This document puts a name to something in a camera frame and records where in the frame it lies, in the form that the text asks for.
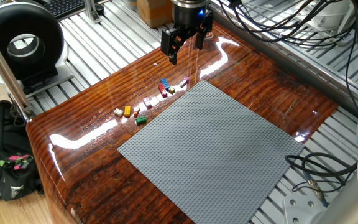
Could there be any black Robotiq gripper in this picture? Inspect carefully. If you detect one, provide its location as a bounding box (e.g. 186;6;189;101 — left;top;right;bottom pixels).
160;5;214;66

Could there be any grey Lego baseplate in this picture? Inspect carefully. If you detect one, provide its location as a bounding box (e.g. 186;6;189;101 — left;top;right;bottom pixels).
117;79;306;224

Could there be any silver wrist flange coupling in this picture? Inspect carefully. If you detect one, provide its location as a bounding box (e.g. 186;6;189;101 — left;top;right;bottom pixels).
170;0;210;9

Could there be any cardboard box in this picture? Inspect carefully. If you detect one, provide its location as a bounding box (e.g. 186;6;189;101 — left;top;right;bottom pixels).
136;0;175;29

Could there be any grey metal beam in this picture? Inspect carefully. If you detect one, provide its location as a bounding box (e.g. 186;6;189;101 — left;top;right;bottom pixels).
208;0;358;118

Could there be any black keyboard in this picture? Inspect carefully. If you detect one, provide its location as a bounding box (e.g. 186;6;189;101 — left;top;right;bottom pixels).
40;0;86;20

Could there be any white fan stand plate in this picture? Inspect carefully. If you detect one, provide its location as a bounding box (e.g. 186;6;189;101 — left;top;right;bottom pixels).
0;40;75;98

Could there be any black backpack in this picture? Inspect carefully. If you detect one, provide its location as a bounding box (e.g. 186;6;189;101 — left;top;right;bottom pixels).
0;100;45;210

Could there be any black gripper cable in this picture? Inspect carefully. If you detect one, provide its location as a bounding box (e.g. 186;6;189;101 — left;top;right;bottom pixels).
216;0;358;50

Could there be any aluminium corner bracket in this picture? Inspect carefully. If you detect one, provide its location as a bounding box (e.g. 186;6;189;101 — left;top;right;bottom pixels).
83;0;103;24

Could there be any black ring light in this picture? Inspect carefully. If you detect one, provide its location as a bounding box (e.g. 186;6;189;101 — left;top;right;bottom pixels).
0;2;65;85

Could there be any black looped base cable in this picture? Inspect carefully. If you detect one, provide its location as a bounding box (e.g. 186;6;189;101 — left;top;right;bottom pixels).
284;152;358;194

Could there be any aluminium frame post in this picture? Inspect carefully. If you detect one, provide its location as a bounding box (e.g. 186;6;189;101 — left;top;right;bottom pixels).
0;18;36;123

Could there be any metal cable connector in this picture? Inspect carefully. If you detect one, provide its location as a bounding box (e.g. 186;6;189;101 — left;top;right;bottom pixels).
302;172;329;208

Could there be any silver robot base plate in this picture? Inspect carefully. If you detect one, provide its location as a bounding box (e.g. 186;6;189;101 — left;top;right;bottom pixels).
282;192;334;224

